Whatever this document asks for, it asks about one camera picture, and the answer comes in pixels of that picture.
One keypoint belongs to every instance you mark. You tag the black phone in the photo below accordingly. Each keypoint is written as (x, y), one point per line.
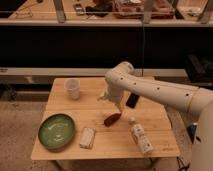
(132, 100)

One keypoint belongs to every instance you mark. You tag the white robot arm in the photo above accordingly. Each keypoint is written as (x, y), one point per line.
(188, 99)

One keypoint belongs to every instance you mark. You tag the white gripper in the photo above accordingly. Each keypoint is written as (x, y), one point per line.
(114, 95)

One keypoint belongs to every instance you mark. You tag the white plastic bottle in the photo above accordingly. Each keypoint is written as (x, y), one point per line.
(140, 137)

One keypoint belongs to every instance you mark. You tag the black device on shelf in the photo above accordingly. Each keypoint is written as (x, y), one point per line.
(79, 9)

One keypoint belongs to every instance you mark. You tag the green ceramic bowl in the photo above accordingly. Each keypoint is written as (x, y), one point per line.
(56, 131)

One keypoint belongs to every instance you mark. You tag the translucent plastic cup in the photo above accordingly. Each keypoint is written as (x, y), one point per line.
(72, 87)

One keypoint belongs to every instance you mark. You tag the wooden table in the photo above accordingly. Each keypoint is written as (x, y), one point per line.
(114, 142)

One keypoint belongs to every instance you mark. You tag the tray of items on shelf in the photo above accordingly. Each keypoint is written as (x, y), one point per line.
(161, 9)

